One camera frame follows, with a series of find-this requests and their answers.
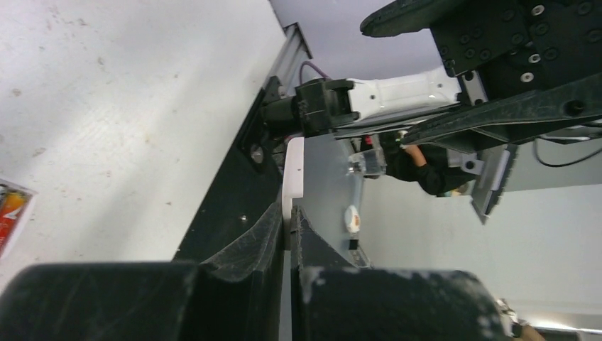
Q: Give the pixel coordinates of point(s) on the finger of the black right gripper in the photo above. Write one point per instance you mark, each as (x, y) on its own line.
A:
(406, 16)
(515, 120)

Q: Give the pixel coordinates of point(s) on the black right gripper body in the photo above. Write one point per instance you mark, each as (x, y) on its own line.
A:
(519, 46)

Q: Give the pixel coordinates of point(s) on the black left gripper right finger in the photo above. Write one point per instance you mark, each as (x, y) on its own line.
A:
(334, 300)

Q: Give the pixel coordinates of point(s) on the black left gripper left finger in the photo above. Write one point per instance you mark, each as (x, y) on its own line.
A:
(233, 295)

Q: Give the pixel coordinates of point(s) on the red orange battery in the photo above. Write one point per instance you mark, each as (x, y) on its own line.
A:
(12, 205)

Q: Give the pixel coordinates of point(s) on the aluminium rail right edge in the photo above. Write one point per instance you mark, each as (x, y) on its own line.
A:
(293, 53)

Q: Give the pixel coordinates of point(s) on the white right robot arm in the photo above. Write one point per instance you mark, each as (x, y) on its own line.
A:
(321, 106)

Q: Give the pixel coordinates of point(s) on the white battery cover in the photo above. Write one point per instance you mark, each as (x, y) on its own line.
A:
(293, 183)

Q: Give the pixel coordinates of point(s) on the white remote control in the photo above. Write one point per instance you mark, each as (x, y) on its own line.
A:
(7, 185)

